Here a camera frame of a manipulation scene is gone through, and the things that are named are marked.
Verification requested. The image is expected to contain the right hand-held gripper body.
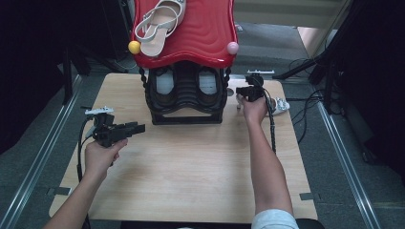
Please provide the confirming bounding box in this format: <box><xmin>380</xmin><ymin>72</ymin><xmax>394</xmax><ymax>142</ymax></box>
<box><xmin>245</xmin><ymin>69</ymin><xmax>275</xmax><ymax>103</ymax></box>

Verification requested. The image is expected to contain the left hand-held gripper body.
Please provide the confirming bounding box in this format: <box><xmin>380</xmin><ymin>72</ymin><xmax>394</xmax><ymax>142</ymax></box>
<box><xmin>84</xmin><ymin>106</ymin><xmax>130</xmax><ymax>149</ymax></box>

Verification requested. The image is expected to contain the beige slingback heel shoe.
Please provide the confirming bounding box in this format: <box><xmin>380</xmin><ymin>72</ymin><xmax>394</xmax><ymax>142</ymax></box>
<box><xmin>236</xmin><ymin>95</ymin><xmax>291</xmax><ymax>116</ymax></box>
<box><xmin>134</xmin><ymin>0</ymin><xmax>187</xmax><ymax>58</ymax></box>

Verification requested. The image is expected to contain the black leather shoe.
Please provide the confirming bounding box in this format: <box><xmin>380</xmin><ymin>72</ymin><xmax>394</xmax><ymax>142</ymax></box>
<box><xmin>148</xmin><ymin>66</ymin><xmax>178</xmax><ymax>111</ymax></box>
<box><xmin>195</xmin><ymin>66</ymin><xmax>224</xmax><ymax>111</ymax></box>

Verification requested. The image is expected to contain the red and black shoe rack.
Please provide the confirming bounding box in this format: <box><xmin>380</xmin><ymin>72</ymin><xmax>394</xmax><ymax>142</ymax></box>
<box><xmin>127</xmin><ymin>0</ymin><xmax>240</xmax><ymax>126</ymax></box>

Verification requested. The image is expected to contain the person's right hand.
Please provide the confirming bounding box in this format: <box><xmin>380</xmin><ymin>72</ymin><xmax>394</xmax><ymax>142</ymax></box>
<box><xmin>237</xmin><ymin>94</ymin><xmax>269</xmax><ymax>127</ymax></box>

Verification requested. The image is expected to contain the person's left hand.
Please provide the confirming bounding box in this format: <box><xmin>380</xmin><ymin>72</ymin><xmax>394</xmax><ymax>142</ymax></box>
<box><xmin>84</xmin><ymin>137</ymin><xmax>129</xmax><ymax>183</ymax></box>

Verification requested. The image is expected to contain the black tripod stand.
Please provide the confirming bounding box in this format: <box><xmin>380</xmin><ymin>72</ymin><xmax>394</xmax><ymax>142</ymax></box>
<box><xmin>271</xmin><ymin>0</ymin><xmax>352</xmax><ymax>115</ymax></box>

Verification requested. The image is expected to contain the black pole stand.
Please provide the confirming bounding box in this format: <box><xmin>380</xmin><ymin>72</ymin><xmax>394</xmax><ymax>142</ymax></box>
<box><xmin>61</xmin><ymin>44</ymin><xmax>122</xmax><ymax>106</ymax></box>

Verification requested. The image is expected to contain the grey tape piece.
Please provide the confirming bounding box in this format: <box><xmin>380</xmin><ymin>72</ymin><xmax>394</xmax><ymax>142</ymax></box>
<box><xmin>47</xmin><ymin>186</ymin><xmax>74</xmax><ymax>197</ymax></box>

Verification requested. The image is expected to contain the black curtain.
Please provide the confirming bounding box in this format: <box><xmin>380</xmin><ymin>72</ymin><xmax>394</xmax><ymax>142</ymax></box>
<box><xmin>330</xmin><ymin>0</ymin><xmax>405</xmax><ymax>179</ymax></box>
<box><xmin>0</xmin><ymin>0</ymin><xmax>108</xmax><ymax>156</ymax></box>

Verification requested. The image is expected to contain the person's white shirt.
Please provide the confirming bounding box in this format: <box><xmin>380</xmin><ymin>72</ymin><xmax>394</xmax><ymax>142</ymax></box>
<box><xmin>251</xmin><ymin>208</ymin><xmax>300</xmax><ymax>229</ymax></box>

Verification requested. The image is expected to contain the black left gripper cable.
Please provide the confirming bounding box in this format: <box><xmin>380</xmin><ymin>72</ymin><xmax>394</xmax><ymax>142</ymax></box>
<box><xmin>76</xmin><ymin>115</ymin><xmax>96</xmax><ymax>229</ymax></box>

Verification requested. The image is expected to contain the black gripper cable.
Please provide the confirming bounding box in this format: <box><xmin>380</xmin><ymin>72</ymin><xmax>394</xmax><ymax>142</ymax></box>
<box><xmin>76</xmin><ymin>115</ymin><xmax>96</xmax><ymax>229</ymax></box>
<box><xmin>263</xmin><ymin>89</ymin><xmax>277</xmax><ymax>154</ymax></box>

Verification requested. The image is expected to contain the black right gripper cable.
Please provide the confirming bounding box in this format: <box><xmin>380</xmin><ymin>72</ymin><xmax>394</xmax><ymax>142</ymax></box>
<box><xmin>263</xmin><ymin>89</ymin><xmax>277</xmax><ymax>154</ymax></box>

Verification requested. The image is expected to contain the black floor cable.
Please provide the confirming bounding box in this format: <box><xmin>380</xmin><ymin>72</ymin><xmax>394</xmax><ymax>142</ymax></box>
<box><xmin>290</xmin><ymin>89</ymin><xmax>326</xmax><ymax>144</ymax></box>

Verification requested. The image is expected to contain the metal floor rail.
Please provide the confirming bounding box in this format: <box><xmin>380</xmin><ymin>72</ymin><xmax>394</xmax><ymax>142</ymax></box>
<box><xmin>0</xmin><ymin>74</ymin><xmax>84</xmax><ymax>229</ymax></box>
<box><xmin>316</xmin><ymin>101</ymin><xmax>383</xmax><ymax>229</ymax></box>

